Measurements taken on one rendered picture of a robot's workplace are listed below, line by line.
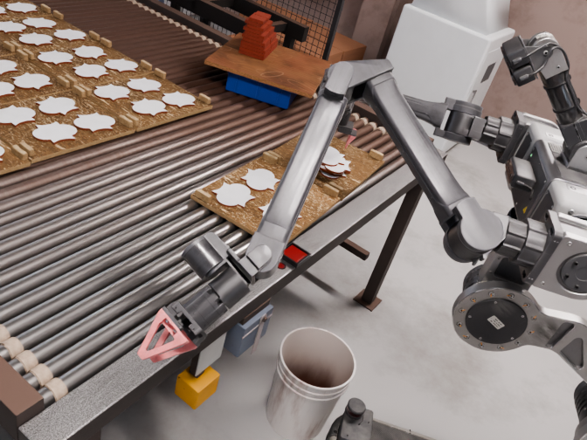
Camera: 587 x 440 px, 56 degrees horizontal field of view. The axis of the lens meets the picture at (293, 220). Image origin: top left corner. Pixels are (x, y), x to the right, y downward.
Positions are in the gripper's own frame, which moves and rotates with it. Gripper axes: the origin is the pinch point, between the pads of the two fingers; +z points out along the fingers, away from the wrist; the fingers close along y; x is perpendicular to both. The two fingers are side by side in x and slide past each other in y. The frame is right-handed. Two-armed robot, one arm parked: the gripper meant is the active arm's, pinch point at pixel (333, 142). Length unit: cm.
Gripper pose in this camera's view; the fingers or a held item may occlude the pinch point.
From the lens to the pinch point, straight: 216.6
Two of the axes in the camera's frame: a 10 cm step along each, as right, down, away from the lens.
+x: -1.2, 5.7, -8.1
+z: -2.3, 7.8, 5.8
